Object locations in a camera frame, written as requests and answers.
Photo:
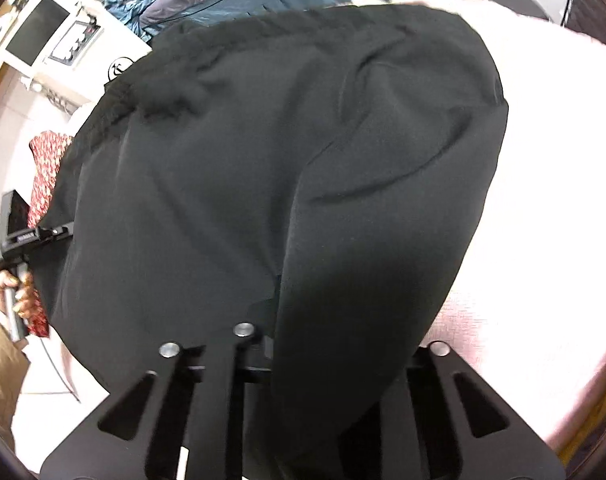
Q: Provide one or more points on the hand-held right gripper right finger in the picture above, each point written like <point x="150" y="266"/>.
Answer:
<point x="433" y="410"/>

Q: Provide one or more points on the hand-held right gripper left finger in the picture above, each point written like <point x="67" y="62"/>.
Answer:
<point x="213" y="410"/>

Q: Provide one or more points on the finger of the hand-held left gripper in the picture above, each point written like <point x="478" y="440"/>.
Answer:
<point x="58" y="231"/>

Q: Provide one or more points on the black pants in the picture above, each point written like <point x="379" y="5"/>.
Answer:
<point x="283" y="160"/>

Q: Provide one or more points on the person's left forearm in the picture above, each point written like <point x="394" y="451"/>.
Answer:
<point x="0" y="370"/>

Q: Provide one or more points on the person's left hand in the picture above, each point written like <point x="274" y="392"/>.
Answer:
<point x="27" y="300"/>

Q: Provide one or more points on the red floral cloth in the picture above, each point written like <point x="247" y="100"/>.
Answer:
<point x="45" y="170"/>

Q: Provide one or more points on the pink bed sheet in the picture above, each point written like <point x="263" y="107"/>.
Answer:
<point x="558" y="185"/>

